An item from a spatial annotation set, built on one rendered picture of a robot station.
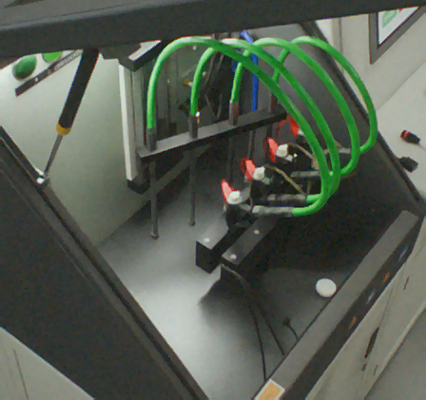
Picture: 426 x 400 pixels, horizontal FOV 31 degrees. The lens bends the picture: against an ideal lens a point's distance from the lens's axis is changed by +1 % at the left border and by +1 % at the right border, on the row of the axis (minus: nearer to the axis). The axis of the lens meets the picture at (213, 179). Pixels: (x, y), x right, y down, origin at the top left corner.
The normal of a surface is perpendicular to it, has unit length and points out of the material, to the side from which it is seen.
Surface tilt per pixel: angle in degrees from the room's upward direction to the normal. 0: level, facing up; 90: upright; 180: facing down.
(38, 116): 90
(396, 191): 90
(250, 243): 0
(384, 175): 90
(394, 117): 0
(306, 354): 0
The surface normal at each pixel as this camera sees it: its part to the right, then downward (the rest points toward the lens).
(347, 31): 0.78, 0.28
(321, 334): 0.04, -0.69
